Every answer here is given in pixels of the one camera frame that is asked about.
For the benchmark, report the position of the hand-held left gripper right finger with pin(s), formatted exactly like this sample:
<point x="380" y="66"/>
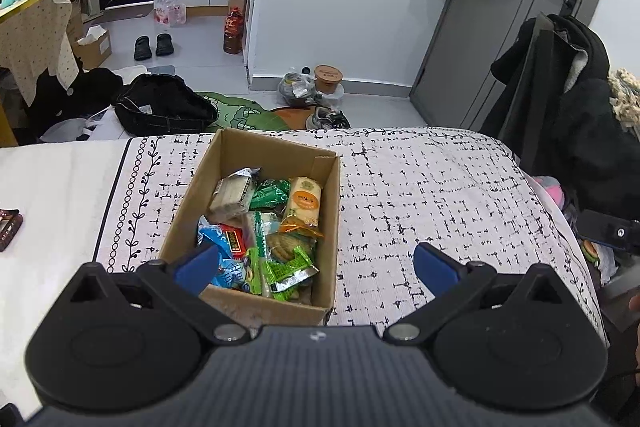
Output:
<point x="435" y="268"/>

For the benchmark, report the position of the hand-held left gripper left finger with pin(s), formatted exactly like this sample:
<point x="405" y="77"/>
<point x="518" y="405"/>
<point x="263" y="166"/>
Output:
<point x="197" y="268"/>

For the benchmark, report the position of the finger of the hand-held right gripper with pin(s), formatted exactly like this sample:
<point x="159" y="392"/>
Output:
<point x="607" y="231"/>

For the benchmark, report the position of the blue and yellow snack packet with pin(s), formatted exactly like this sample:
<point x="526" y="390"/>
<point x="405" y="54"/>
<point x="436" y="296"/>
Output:
<point x="230" y="272"/>

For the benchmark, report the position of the red candy bar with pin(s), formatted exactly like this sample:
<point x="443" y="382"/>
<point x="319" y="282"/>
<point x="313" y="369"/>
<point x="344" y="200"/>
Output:
<point x="232" y="242"/>

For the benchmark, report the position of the thin green snack strip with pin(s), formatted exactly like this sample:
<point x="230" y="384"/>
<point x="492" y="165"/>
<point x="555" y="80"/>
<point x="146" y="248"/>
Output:
<point x="253" y="272"/>

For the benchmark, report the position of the clear rice cracker packet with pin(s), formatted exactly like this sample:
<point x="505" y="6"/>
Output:
<point x="232" y="197"/>

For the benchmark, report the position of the brown cardboard box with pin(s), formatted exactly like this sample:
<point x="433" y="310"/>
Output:
<point x="200" y="187"/>

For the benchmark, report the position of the colourful cookie packet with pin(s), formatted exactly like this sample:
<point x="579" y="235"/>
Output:
<point x="282" y="247"/>

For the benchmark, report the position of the light green snack packet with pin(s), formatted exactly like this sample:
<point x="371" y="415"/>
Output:
<point x="289" y="269"/>

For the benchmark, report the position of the dark green snack packet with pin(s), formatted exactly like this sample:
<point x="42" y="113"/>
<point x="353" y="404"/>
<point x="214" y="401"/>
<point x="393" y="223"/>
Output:
<point x="270" y="194"/>

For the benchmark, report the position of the orange biscuit packet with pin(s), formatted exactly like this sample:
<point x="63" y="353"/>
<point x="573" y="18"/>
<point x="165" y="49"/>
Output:
<point x="302" y="202"/>

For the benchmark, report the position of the burger shaped toy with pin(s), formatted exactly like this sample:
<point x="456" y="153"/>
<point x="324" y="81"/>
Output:
<point x="590" y="252"/>

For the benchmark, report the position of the black fleece coat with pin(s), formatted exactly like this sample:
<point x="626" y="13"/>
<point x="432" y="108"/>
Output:
<point x="575" y="107"/>

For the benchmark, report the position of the green floor rug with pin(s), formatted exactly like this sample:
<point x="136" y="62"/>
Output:
<point x="240" y="112"/>

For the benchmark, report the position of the black bag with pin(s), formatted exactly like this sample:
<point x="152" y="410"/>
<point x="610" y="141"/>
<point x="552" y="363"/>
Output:
<point x="160" y="104"/>

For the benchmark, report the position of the grey sneakers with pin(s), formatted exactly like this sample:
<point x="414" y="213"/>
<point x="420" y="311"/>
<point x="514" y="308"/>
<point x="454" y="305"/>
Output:
<point x="327" y="117"/>

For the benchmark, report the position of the dark brown hair clip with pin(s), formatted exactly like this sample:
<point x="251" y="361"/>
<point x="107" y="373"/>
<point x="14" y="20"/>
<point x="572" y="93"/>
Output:
<point x="7" y="228"/>

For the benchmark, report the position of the clear plastic container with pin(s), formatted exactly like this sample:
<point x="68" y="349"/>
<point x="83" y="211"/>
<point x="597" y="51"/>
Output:
<point x="337" y="97"/>

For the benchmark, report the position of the clear plastic trash bag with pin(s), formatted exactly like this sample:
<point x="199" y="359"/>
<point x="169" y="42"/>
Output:
<point x="296" y="88"/>

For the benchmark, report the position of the black jacket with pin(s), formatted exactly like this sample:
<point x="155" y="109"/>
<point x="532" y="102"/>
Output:
<point x="75" y="92"/>

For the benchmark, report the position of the brown lidded cup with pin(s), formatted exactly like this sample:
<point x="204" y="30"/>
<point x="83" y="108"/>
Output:
<point x="327" y="79"/>

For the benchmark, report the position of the black slipper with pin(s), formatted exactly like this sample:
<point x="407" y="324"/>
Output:
<point x="163" y="44"/>
<point x="142" y="47"/>

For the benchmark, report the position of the grey door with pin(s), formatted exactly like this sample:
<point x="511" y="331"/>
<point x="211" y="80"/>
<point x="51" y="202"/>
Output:
<point x="500" y="32"/>

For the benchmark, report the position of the red fire extinguisher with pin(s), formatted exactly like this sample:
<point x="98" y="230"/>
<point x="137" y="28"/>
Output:
<point x="233" y="32"/>

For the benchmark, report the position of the cardboard carton with tissue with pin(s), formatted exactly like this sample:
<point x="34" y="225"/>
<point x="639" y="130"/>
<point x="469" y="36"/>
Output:
<point x="95" y="48"/>

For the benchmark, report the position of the pink water bottle pack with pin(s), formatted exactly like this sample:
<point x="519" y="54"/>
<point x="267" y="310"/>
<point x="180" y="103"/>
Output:
<point x="170" y="9"/>

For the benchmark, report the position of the cream dotted tablecloth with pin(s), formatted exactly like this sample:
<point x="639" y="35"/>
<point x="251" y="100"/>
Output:
<point x="35" y="37"/>

